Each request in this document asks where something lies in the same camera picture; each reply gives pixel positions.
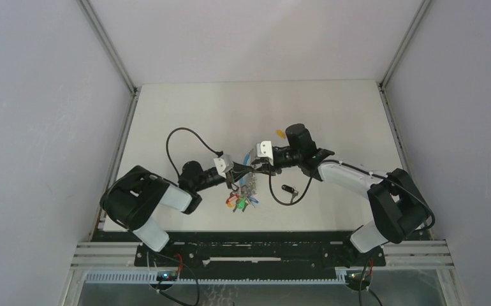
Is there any red tagged key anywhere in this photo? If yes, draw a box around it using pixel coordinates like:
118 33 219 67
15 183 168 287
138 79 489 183
226 194 240 203

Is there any green tagged key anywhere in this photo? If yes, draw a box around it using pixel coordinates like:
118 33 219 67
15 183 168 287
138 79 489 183
233 198 247 212

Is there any blue tagged key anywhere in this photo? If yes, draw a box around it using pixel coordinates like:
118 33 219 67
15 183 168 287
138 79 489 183
246 195 259 206

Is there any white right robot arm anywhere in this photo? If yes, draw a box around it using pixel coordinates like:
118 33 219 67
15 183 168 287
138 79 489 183
238 124 436 265

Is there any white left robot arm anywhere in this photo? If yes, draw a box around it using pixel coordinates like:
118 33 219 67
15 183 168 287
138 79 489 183
99 158 254 266

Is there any black tagged key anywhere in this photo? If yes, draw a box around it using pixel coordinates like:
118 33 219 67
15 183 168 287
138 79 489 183
281 184 299 206

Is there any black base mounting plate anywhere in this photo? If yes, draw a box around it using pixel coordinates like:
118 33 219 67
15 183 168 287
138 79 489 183
91 230 434 281

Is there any left green led board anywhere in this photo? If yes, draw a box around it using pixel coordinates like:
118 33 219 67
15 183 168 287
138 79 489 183
156 272 179 282

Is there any green led board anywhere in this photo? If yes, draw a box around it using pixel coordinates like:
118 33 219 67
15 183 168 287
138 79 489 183
156 272 179 282
346 271 372 283

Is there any right green led board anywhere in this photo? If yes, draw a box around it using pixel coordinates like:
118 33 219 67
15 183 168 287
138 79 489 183
346 271 372 283

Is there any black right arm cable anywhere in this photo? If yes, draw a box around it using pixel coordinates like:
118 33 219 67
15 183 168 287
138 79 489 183
268 173 314 207

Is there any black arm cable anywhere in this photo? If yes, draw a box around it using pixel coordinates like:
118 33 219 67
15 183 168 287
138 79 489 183
268 173 314 207
165 127 225 179

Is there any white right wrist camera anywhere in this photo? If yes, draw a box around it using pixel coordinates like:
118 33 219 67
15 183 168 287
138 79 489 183
255 140 274 166

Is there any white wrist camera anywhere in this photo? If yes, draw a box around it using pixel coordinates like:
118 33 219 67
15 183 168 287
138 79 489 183
255 140 274 166
214 154 233 176

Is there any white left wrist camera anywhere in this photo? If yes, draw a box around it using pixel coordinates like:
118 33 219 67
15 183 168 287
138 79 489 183
214 154 233 176

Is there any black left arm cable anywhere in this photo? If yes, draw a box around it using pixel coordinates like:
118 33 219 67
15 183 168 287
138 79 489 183
165 127 225 179

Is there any right aluminium table rail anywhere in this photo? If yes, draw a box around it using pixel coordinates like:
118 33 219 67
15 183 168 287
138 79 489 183
378 86 432 237

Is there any aluminium table rail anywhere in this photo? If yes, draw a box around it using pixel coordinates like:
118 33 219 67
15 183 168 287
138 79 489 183
378 86 432 237
83 87 142 242

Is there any left aluminium table rail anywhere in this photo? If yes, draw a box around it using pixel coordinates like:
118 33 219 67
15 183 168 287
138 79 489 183
83 87 142 242

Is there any white comb cable duct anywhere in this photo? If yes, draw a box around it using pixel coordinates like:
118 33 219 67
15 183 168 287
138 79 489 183
84 271 348 284

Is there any right aluminium frame post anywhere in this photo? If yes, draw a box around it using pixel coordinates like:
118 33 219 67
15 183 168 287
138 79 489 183
379 0 435 91

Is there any aluminium frame post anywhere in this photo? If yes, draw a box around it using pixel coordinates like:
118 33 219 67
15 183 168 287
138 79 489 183
77 0 137 96
379 0 435 91

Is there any left aluminium frame post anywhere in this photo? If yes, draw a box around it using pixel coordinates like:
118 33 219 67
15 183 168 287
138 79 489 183
77 0 137 96

